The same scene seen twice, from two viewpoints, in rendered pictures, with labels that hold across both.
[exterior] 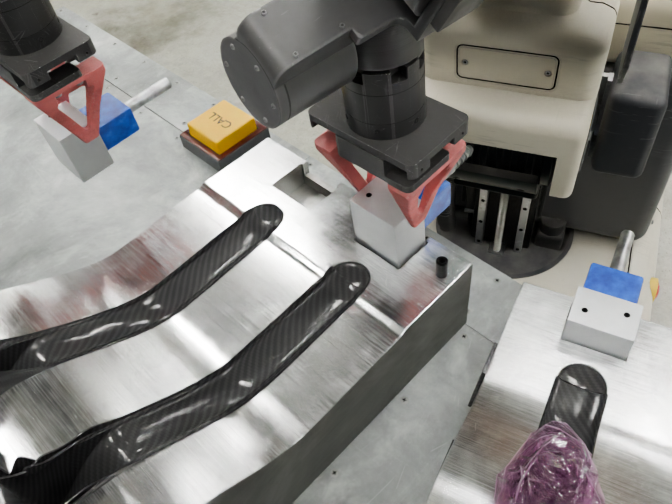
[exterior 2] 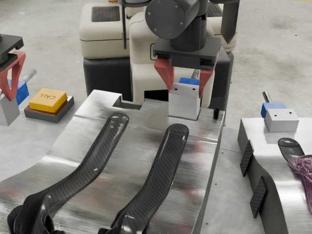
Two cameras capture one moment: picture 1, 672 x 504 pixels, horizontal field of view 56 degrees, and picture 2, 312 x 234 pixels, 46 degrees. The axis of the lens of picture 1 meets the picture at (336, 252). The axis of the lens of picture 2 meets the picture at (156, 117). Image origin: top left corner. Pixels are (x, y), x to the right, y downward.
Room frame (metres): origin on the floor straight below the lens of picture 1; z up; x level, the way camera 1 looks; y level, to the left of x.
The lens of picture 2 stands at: (-0.05, 0.30, 1.28)
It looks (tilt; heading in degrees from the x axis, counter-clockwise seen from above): 37 degrees down; 325
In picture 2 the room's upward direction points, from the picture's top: straight up
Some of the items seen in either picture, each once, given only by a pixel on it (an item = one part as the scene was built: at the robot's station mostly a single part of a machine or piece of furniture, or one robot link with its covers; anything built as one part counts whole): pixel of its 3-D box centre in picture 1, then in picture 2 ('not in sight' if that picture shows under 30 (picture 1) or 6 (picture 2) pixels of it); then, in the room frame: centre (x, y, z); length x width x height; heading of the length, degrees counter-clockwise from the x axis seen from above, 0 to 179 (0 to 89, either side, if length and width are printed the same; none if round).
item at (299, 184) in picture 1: (309, 197); (129, 110); (0.44, 0.02, 0.87); 0.05 x 0.05 x 0.04; 39
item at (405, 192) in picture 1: (403, 174); (193, 72); (0.35, -0.06, 0.97); 0.07 x 0.07 x 0.09; 39
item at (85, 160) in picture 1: (115, 115); (14, 89); (0.54, 0.20, 0.94); 0.13 x 0.05 x 0.05; 129
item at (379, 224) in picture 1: (424, 189); (190, 87); (0.39, -0.08, 0.91); 0.13 x 0.05 x 0.05; 129
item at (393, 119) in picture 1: (384, 92); (187, 32); (0.36, -0.05, 1.04); 0.10 x 0.07 x 0.07; 39
